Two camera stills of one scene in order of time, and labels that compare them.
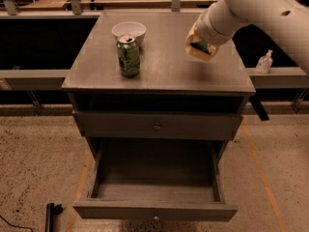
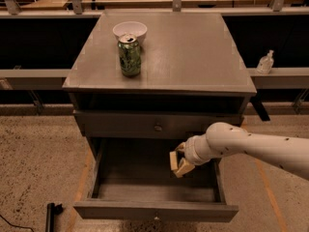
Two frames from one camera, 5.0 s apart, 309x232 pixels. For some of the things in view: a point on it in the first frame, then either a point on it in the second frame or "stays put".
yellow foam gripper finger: (192, 33) to (174, 160)
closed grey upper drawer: (156, 126) stays put
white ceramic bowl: (129, 27) stays put
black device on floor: (51, 211) stays put
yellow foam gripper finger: (200, 53) to (183, 168)
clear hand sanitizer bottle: (265, 64) stays put
